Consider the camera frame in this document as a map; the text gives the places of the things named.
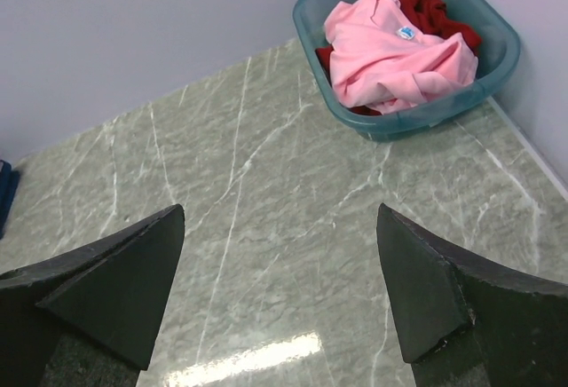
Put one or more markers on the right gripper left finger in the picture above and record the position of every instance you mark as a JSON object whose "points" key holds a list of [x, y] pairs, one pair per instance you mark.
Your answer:
{"points": [[91, 316]]}

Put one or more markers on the pink t shirt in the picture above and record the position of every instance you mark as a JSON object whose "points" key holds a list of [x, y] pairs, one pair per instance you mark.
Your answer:
{"points": [[390, 54]]}

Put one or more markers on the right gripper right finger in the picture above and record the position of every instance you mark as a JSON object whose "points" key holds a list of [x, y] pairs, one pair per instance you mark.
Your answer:
{"points": [[464, 320]]}

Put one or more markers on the teal plastic basket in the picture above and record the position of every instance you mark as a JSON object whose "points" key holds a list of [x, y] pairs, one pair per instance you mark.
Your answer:
{"points": [[498, 56]]}

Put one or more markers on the folded dark blue t shirt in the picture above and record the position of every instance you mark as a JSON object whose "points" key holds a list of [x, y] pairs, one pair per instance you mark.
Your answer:
{"points": [[9, 181]]}

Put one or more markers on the red t shirt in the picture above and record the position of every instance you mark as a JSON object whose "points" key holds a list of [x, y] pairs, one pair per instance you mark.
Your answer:
{"points": [[430, 10]]}

